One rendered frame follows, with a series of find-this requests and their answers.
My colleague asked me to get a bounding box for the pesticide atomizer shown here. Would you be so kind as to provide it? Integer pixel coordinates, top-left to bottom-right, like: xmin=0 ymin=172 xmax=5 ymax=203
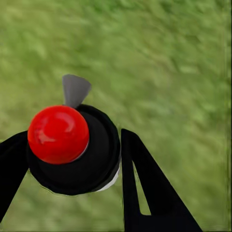
xmin=27 ymin=75 xmax=122 ymax=196

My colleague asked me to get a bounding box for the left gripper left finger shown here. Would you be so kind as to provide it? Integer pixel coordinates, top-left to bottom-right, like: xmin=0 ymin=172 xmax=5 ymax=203
xmin=0 ymin=131 xmax=29 ymax=223

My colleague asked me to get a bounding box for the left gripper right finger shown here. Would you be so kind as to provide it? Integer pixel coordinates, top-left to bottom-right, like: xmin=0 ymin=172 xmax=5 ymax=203
xmin=120 ymin=129 xmax=203 ymax=232

